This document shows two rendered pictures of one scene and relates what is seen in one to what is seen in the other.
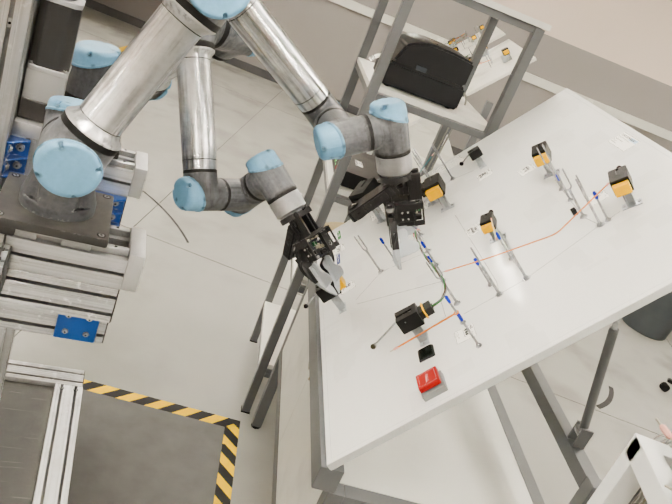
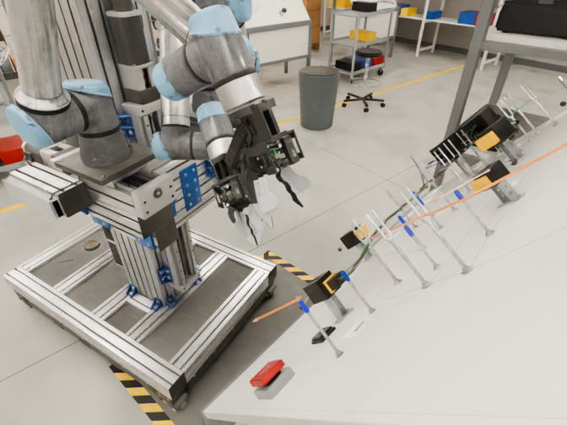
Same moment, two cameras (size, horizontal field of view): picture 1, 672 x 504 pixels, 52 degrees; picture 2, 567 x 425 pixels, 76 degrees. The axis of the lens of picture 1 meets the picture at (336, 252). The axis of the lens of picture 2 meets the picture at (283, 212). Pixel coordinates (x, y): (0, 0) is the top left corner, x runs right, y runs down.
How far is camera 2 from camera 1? 1.28 m
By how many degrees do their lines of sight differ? 48
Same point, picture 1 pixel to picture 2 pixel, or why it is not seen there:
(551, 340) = (361, 409)
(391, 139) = (206, 61)
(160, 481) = not seen: hidden behind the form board
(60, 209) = (86, 158)
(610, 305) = (483, 400)
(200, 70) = (165, 40)
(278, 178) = (207, 127)
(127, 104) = (24, 70)
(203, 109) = not seen: hidden behind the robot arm
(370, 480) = not seen: outside the picture
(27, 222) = (67, 166)
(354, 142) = (174, 73)
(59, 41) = (122, 44)
